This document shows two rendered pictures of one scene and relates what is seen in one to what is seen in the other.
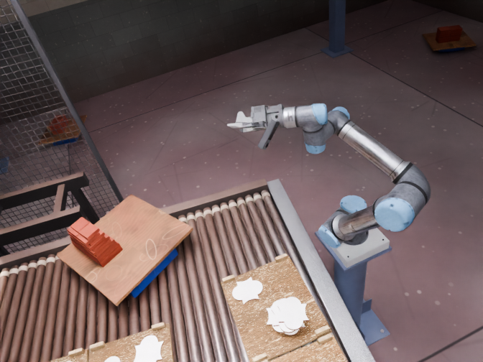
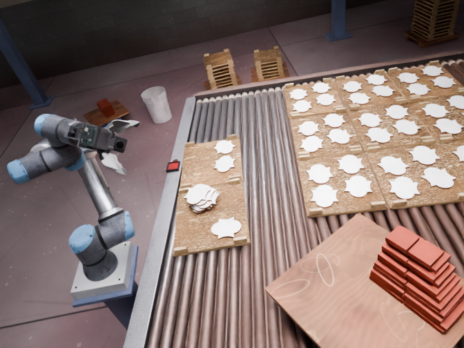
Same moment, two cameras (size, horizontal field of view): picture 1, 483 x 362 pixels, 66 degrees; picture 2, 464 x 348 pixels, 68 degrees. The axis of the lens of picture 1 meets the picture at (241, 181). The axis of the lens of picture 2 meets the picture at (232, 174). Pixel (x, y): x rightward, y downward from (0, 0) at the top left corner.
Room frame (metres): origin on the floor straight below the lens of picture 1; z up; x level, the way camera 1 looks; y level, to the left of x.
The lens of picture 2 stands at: (1.93, 0.47, 2.14)
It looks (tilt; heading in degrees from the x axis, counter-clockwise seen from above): 40 degrees down; 197
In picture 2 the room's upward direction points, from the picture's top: 14 degrees counter-clockwise
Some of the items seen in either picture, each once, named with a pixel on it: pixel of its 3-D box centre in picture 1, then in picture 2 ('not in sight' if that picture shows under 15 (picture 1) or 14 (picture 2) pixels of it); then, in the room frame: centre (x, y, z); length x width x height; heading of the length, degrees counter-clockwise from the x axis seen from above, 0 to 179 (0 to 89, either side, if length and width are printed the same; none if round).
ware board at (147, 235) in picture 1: (124, 242); (371, 294); (1.29, 0.64, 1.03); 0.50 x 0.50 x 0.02; 44
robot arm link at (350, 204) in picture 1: (352, 212); (88, 243); (1.12, -0.47, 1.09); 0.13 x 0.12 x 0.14; 126
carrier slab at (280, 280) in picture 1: (272, 305); (210, 215); (0.84, -0.02, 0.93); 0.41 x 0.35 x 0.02; 12
